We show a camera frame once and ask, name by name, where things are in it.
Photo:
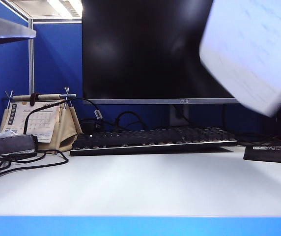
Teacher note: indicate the dark grey hub box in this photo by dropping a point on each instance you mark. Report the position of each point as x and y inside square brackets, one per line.
[10, 145]

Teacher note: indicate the aluminium partition frame post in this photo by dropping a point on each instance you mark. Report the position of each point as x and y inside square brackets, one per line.
[31, 64]

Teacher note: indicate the black computer monitor silver bezel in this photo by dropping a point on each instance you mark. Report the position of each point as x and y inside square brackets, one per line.
[143, 49]

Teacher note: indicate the beige canvas desk organizer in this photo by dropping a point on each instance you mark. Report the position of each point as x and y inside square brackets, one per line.
[66, 127]

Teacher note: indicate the white wrinkled paper sheet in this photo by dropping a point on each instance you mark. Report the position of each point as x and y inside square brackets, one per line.
[248, 49]

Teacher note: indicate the black mechanical keyboard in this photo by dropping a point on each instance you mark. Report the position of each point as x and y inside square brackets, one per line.
[152, 141]

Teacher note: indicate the black power adapter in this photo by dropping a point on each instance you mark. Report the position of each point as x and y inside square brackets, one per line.
[89, 126]

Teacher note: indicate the grey monitor stand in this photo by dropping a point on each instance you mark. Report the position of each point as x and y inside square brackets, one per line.
[178, 115]

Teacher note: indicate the ceiling light panel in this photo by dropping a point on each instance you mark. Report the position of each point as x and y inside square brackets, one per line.
[66, 7]

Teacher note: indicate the white calendar card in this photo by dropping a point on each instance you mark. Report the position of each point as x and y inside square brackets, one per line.
[38, 118]

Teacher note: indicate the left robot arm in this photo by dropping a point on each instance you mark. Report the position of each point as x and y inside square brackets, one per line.
[5, 28]

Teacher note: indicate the black mouse pad with label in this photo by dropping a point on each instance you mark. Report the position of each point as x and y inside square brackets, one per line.
[273, 156]

